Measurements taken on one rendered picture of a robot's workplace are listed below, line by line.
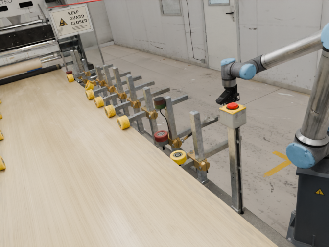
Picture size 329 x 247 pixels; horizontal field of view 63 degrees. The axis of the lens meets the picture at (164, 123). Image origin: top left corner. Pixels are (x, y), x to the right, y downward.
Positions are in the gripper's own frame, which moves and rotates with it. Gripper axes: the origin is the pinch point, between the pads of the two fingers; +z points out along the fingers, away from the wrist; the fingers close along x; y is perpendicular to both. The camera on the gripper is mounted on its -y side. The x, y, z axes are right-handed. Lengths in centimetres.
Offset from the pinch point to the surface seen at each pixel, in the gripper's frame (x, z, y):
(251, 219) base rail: -62, 13, -47
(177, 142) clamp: -7.6, -3.2, -46.4
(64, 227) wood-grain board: -32, -7, -116
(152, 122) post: 20, -7, -47
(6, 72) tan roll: 253, -20, -116
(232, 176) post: -54, -8, -49
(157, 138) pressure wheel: -1, -7, -55
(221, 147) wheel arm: -26.0, -0.1, -30.1
